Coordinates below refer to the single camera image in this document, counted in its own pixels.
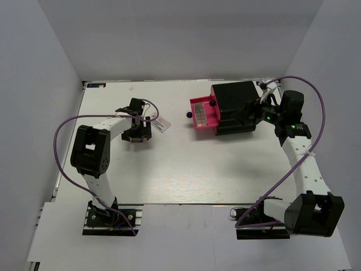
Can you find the black drawer organizer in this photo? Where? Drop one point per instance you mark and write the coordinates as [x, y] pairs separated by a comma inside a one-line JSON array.
[[229, 99]]

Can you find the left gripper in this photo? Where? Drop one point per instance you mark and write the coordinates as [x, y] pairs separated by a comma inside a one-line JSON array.
[[144, 132]]

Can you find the pink brown eyeshadow palette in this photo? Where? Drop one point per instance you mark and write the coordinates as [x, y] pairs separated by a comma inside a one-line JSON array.
[[200, 115]]

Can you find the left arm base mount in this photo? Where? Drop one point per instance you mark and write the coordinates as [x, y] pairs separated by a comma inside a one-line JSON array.
[[103, 222]]

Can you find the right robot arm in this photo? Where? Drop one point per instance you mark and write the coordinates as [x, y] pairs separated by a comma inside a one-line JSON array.
[[315, 210]]

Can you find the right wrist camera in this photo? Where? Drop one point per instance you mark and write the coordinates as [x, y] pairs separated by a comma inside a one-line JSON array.
[[268, 87]]

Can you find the colourful eyeshadow palette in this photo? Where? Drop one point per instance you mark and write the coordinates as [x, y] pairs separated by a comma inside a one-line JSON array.
[[138, 140]]

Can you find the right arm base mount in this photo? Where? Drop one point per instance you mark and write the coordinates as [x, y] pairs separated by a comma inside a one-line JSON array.
[[265, 221]]

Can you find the blue label left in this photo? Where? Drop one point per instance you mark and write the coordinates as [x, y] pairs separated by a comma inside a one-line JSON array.
[[96, 85]]

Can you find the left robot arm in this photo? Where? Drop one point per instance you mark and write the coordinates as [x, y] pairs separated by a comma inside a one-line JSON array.
[[92, 147]]

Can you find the white labelled card box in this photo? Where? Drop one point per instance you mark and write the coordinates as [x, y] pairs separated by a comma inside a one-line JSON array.
[[161, 124]]

